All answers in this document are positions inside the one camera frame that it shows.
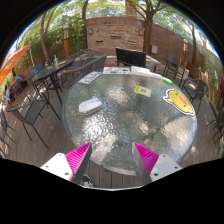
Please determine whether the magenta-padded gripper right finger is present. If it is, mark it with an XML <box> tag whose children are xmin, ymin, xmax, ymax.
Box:
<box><xmin>131</xmin><ymin>142</ymin><xmax>183</xmax><ymax>183</ymax></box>

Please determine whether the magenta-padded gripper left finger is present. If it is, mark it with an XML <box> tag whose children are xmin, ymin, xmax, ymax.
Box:
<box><xmin>40</xmin><ymin>142</ymin><xmax>93</xmax><ymax>186</ymax></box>

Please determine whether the white computer mouse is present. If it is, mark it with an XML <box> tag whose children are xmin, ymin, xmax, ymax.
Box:
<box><xmin>78</xmin><ymin>97</ymin><xmax>103</xmax><ymax>116</ymax></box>

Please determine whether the yellow duck-shaped mouse pad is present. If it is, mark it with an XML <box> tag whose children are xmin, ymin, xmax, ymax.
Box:
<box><xmin>162</xmin><ymin>88</ymin><xmax>196</xmax><ymax>117</ymax></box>

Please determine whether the dark metal mesh chair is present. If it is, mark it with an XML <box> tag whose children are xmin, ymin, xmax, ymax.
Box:
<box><xmin>182</xmin><ymin>77</ymin><xmax>210</xmax><ymax>116</ymax></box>
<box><xmin>6</xmin><ymin>89</ymin><xmax>61</xmax><ymax>150</ymax></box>
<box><xmin>205</xmin><ymin>106</ymin><xmax>224</xmax><ymax>158</ymax></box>
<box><xmin>0</xmin><ymin>109</ymin><xmax>16</xmax><ymax>158</ymax></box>

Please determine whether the yellow square sticker card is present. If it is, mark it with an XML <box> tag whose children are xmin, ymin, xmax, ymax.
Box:
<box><xmin>133</xmin><ymin>84</ymin><xmax>152</xmax><ymax>98</ymax></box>

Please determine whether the white licence plate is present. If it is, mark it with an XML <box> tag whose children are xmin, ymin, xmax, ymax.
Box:
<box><xmin>78</xmin><ymin>71</ymin><xmax>103</xmax><ymax>85</ymax></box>

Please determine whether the small white flat box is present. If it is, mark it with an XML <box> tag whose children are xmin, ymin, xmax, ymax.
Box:
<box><xmin>149</xmin><ymin>72</ymin><xmax>163</xmax><ymax>80</ymax></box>

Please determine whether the dark wicker armchair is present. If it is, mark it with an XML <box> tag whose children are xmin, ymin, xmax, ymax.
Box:
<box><xmin>68</xmin><ymin>48</ymin><xmax>95</xmax><ymax>64</ymax></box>
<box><xmin>59</xmin><ymin>54</ymin><xmax>108</xmax><ymax>90</ymax></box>

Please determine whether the round dark glass side table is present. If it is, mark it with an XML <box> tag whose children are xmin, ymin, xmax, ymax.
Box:
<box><xmin>30</xmin><ymin>58</ymin><xmax>75</xmax><ymax>108</ymax></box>

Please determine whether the white sign board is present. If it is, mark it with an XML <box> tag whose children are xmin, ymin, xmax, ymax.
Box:
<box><xmin>181</xmin><ymin>67</ymin><xmax>190</xmax><ymax>81</ymax></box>

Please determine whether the person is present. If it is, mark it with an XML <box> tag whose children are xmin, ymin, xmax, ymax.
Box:
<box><xmin>3</xmin><ymin>87</ymin><xmax>12</xmax><ymax>104</ymax></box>
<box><xmin>13</xmin><ymin>74</ymin><xmax>24</xmax><ymax>88</ymax></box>

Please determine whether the colourful printed sheet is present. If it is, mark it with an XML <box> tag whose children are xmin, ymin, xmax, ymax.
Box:
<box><xmin>102</xmin><ymin>66</ymin><xmax>131</xmax><ymax>76</ymax></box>

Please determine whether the blue-grey mesh chair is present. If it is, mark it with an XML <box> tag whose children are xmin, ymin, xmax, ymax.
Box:
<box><xmin>27</xmin><ymin>62</ymin><xmax>44</xmax><ymax>79</ymax></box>

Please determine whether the dark metal slatted chair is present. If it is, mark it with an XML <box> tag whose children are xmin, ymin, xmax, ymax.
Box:
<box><xmin>163</xmin><ymin>54</ymin><xmax>186</xmax><ymax>84</ymax></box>

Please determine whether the folded dark red umbrella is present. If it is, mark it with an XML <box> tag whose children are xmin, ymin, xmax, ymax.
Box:
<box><xmin>219</xmin><ymin>74</ymin><xmax>224</xmax><ymax>100</ymax></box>

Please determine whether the black slatted wooden chair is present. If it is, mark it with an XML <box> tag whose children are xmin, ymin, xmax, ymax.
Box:
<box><xmin>115</xmin><ymin>47</ymin><xmax>158</xmax><ymax>73</ymax></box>

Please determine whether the orange patio umbrella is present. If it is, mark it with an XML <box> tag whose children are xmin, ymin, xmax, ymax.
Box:
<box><xmin>0</xmin><ymin>44</ymin><xmax>32</xmax><ymax>86</ymax></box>

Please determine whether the forked tree trunk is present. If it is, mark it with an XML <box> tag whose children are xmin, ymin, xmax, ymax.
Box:
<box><xmin>126</xmin><ymin>0</ymin><xmax>168</xmax><ymax>56</ymax></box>

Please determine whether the slender tree trunk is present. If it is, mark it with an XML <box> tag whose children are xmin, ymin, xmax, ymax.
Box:
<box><xmin>80</xmin><ymin>0</ymin><xmax>91</xmax><ymax>49</ymax></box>

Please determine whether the wooden lamp post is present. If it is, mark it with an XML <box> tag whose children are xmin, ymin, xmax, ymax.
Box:
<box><xmin>181</xmin><ymin>38</ymin><xmax>189</xmax><ymax>68</ymax></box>
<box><xmin>63</xmin><ymin>23</ymin><xmax>70</xmax><ymax>60</ymax></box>

